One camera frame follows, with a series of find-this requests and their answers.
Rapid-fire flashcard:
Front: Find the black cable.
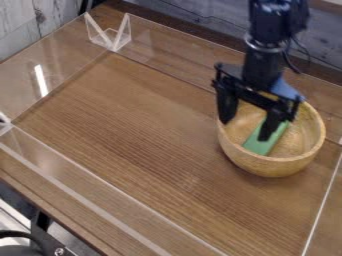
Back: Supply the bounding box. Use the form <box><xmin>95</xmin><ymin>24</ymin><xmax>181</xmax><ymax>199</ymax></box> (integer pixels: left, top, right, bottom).
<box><xmin>0</xmin><ymin>228</ymin><xmax>34</xmax><ymax>244</ymax></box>

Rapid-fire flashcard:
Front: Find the black table leg frame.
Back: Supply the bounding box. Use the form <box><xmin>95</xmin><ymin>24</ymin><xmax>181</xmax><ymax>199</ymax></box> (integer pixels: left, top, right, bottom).
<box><xmin>31</xmin><ymin>211</ymin><xmax>78</xmax><ymax>256</ymax></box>

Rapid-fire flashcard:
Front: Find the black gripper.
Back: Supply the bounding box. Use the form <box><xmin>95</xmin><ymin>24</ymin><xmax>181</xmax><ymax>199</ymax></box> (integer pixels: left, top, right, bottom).
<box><xmin>213</xmin><ymin>45</ymin><xmax>305</xmax><ymax>141</ymax></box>

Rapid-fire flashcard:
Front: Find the clear acrylic corner bracket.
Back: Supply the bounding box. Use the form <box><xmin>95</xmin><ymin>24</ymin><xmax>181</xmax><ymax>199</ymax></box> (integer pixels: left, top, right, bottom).
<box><xmin>85</xmin><ymin>12</ymin><xmax>133</xmax><ymax>52</ymax></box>

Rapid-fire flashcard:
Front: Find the wooden bowl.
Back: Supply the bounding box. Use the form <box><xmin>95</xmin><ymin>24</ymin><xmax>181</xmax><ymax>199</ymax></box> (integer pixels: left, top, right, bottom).
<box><xmin>218</xmin><ymin>102</ymin><xmax>326</xmax><ymax>178</ymax></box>

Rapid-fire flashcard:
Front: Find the green rectangular stick block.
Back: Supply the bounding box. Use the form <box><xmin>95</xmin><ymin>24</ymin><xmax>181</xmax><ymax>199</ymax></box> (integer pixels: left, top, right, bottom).
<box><xmin>242</xmin><ymin>121</ymin><xmax>289</xmax><ymax>156</ymax></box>

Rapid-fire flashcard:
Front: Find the clear acrylic enclosure wall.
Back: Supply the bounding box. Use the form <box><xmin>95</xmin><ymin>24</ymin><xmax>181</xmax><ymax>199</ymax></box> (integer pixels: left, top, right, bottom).
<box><xmin>0</xmin><ymin>14</ymin><xmax>342</xmax><ymax>256</ymax></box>

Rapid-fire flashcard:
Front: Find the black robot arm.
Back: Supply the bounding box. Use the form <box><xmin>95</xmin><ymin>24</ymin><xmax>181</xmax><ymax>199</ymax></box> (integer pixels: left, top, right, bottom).
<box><xmin>213</xmin><ymin>0</ymin><xmax>310</xmax><ymax>141</ymax></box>

